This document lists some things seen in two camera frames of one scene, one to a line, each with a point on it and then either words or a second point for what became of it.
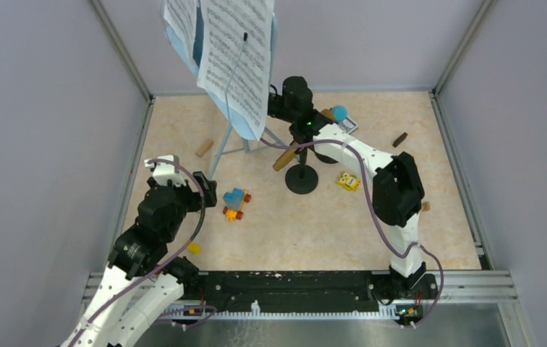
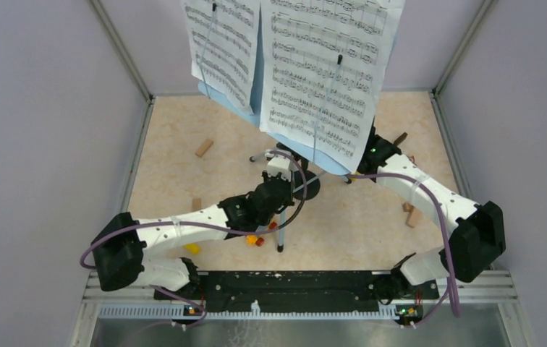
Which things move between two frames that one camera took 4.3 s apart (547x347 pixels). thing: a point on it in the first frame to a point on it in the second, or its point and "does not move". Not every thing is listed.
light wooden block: [204, 148] does not move
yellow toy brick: [194, 248] does not move
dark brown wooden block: [395, 144] does not move
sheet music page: [236, 54] to [324, 66]
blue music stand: [192, 59] to [281, 146]
